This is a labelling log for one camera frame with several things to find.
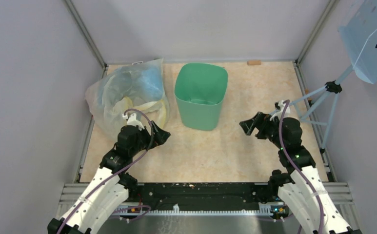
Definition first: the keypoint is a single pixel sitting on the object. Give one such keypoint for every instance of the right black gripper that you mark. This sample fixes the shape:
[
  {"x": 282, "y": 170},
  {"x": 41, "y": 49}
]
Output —
[{"x": 260, "y": 121}]

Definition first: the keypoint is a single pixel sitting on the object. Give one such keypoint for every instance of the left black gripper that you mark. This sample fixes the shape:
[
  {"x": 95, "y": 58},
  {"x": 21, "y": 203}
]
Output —
[{"x": 162, "y": 135}]

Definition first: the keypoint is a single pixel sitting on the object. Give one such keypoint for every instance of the clear yellow-trimmed trash bag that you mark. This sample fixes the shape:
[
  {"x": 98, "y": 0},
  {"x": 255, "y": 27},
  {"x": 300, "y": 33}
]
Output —
[{"x": 137, "y": 86}]

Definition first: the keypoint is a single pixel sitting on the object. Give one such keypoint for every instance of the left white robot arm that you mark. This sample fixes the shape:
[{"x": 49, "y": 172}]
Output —
[{"x": 112, "y": 184}]

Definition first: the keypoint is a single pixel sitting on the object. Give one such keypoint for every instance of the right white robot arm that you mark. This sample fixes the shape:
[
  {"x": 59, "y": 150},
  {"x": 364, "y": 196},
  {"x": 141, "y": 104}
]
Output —
[{"x": 300, "y": 187}]

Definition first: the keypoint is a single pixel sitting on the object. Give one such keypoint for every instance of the green plastic trash bin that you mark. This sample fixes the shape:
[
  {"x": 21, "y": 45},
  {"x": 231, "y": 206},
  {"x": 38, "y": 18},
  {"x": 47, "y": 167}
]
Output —
[{"x": 200, "y": 90}]

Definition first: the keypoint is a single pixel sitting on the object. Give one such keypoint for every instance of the small wooden block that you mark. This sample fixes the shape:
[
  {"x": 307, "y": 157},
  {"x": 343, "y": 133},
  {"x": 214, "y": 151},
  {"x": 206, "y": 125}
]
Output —
[{"x": 254, "y": 62}]

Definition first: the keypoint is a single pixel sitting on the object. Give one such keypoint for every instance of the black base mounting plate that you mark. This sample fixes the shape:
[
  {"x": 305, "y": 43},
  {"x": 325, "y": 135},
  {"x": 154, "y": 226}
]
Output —
[{"x": 225, "y": 196}]

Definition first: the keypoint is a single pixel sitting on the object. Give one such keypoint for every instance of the light blue tripod stand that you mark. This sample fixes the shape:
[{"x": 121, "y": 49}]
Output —
[{"x": 315, "y": 99}]

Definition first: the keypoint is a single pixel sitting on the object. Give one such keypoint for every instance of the light blue perforated lamp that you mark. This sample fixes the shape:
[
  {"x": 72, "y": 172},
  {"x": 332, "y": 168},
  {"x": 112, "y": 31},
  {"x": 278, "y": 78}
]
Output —
[{"x": 358, "y": 32}]

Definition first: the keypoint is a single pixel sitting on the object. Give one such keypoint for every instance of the white toothed cable rail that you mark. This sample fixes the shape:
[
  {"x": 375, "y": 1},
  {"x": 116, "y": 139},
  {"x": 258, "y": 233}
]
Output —
[{"x": 264, "y": 210}]

